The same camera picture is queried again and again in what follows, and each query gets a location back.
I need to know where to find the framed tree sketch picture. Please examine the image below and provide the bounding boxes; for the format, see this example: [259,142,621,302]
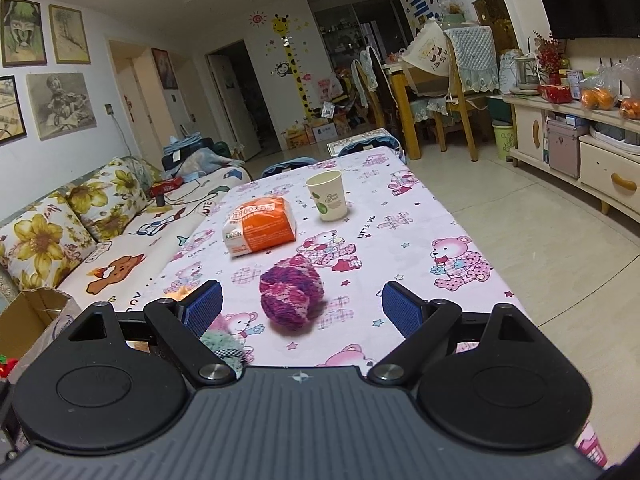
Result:
[49,4,91,65]

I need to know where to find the red strawberry plush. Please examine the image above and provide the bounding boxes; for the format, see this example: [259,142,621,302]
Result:
[0,354,18,379]

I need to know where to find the grey portrait poster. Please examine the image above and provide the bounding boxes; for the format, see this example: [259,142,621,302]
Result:
[26,72,96,140]

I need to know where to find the cardboard box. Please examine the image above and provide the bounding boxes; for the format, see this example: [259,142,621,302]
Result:
[0,288,81,384]

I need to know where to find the pink bear tablecloth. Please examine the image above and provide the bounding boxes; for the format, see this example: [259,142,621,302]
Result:
[142,148,606,479]

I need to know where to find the green fuzzy cloth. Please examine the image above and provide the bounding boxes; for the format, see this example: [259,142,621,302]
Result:
[200,315,247,377]

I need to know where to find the orange white snack bag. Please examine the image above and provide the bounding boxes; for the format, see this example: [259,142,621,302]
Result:
[222,196,297,258]

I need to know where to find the cream tv cabinet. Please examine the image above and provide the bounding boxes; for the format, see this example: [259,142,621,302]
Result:
[503,94,639,221]

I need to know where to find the yellow flower cushion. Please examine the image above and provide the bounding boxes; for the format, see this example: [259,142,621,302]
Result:
[66,158,148,242]
[1,192,96,290]

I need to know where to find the cartoon print sofa cover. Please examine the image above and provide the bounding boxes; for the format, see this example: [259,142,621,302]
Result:
[58,166,252,311]

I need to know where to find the purple pink knitted ball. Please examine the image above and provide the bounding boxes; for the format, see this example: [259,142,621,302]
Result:
[259,255,324,330]

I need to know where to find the red box on sofa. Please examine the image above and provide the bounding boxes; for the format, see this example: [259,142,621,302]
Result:
[150,177,184,197]

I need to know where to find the framed green portrait picture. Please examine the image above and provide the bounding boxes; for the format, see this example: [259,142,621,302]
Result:
[1,0,47,67]

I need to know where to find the white paper cup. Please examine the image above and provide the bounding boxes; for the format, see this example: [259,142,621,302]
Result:
[306,170,348,222]

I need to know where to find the wooden dining chair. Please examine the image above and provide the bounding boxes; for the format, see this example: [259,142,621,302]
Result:
[399,18,499,162]

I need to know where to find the black framed bird picture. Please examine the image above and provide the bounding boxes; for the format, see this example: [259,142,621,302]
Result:
[0,76,27,144]

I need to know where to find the bag of oranges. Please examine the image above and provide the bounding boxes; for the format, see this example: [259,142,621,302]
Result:
[579,64,623,110]

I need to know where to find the giraffe height wall sticker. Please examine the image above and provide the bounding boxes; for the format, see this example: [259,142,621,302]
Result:
[271,14,312,119]

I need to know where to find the green waste bin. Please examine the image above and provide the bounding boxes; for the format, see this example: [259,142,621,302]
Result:
[491,120,516,160]

